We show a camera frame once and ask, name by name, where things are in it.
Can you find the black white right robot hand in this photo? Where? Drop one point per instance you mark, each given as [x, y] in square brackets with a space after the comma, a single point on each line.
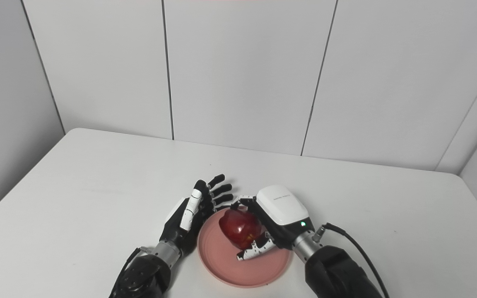
[284, 207]

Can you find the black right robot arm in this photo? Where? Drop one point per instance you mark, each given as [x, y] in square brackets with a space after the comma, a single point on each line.
[338, 273]

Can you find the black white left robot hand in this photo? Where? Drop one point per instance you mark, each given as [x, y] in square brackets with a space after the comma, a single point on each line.
[180, 231]

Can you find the pink round plate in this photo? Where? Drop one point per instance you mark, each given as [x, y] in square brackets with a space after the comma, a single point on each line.
[259, 269]

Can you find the red apple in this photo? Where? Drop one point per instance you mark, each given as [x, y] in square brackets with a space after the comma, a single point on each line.
[239, 227]

